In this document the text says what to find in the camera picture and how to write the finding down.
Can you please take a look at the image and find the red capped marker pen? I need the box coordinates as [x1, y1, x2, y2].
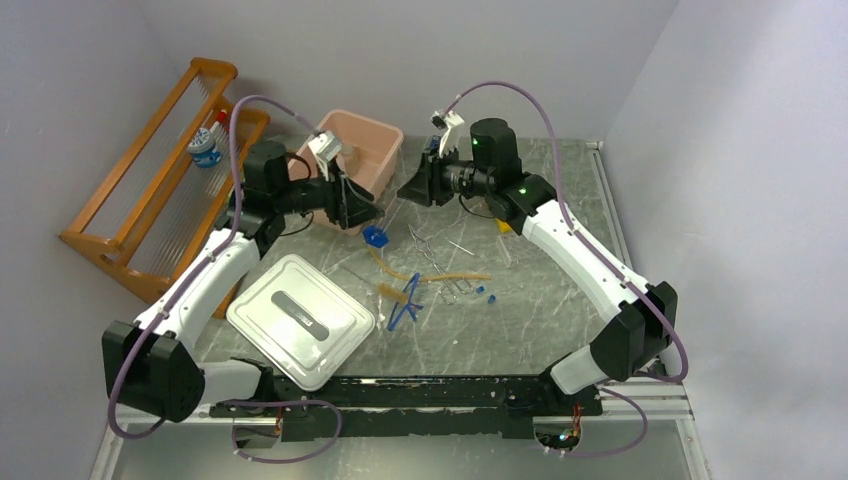
[209, 109, 229, 133]

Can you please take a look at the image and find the yellow test tube rack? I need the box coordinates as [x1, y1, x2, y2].
[495, 219, 514, 234]

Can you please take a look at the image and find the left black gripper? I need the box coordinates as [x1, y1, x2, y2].
[275, 156, 385, 230]

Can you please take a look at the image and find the pink plastic bin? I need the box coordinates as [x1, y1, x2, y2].
[288, 109, 404, 235]

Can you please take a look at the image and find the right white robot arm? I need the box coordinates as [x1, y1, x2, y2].
[398, 112, 677, 414]

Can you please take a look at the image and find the blue white round container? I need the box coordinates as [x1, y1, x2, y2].
[186, 128, 222, 168]

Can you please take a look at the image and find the wooden drying rack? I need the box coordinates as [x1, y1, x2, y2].
[59, 57, 270, 304]

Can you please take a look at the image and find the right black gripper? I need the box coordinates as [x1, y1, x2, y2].
[398, 141, 494, 207]

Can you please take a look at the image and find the aluminium frame rail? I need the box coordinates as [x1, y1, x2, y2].
[89, 377, 713, 480]

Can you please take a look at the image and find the clear glass rod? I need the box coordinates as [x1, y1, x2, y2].
[445, 240, 476, 257]

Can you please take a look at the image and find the black mounting rail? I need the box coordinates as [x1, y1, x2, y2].
[210, 374, 603, 442]

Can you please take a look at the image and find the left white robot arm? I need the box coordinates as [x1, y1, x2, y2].
[102, 132, 382, 437]

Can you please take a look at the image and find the white bin lid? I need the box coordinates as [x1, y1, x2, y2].
[226, 254, 377, 392]

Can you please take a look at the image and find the test tube brush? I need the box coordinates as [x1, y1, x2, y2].
[376, 283, 408, 303]

